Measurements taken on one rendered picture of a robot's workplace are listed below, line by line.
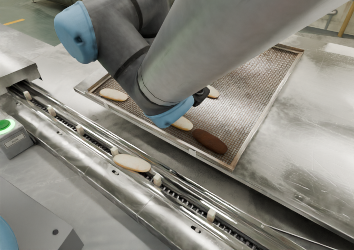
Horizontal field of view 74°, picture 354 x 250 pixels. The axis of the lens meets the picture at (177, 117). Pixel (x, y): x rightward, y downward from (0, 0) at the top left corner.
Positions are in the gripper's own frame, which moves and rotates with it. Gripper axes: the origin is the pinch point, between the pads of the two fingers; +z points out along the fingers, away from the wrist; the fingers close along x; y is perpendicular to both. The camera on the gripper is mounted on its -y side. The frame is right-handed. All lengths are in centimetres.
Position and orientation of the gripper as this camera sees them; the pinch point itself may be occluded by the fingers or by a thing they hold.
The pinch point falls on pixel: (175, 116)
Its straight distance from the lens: 60.9
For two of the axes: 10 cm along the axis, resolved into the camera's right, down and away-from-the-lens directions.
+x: -5.9, 6.5, -4.7
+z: 1.1, 6.5, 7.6
